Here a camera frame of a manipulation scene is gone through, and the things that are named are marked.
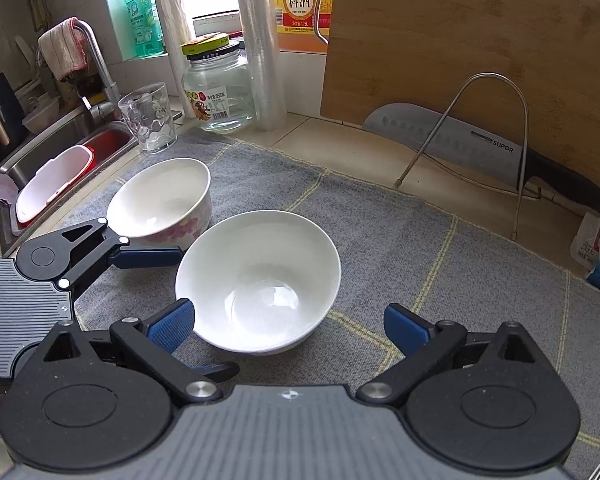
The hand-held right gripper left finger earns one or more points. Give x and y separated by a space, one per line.
172 323

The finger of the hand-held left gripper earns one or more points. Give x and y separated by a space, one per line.
225 370
150 257

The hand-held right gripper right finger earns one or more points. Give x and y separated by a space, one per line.
405 323

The white pink-floral bowl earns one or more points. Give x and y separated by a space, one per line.
160 195

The plain white bowl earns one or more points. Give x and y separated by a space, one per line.
260 280

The grey checked cloth mat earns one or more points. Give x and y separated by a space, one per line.
380 235

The grey dishcloth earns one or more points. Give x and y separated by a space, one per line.
2 187

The red and white plastic basin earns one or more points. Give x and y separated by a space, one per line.
50 185

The clear drinking glass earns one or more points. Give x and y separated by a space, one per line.
147 120

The steel sink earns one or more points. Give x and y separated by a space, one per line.
55 136

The clear plastic container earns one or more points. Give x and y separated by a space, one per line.
40 115

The glass jar with label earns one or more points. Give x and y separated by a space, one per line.
220 85

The metal faucet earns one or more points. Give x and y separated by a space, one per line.
102 75

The black air fryer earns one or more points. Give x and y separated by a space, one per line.
0 120

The pink towel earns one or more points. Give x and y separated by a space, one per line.
62 50

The green dish soap bottle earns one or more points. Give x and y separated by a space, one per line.
142 25

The paper towel roll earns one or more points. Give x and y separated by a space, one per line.
172 20

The tall plastic wrap roll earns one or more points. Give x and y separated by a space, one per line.
260 35

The wooden cutting board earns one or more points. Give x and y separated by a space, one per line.
430 35

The orange cooking wine bottle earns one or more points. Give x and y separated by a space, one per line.
300 5

